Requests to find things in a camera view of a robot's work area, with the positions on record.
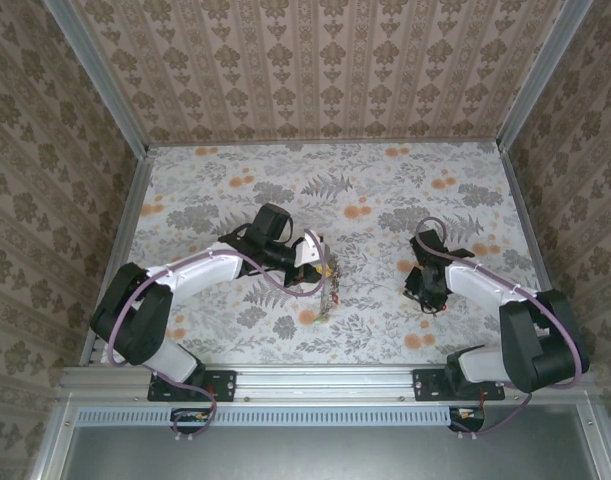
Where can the green headed key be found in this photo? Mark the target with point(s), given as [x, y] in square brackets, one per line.
[319, 316]

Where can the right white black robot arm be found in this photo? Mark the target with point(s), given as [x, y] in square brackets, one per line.
[480, 282]

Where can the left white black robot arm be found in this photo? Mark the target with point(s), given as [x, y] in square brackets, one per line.
[205, 272]

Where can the floral patterned tablecloth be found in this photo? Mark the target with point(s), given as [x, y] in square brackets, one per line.
[375, 165]

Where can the grey metal panel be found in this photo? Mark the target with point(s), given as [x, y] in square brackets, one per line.
[310, 455]

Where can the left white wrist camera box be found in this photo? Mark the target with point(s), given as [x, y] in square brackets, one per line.
[307, 252]

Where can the aluminium table side rail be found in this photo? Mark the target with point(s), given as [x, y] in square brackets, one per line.
[139, 175]
[526, 225]

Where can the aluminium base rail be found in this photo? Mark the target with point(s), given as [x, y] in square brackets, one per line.
[325, 385]

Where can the aluminium frame post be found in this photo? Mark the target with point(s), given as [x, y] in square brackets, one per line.
[541, 75]
[101, 80]

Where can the aluminium lower frame bar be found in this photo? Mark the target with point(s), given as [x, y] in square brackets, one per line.
[602, 450]
[52, 450]

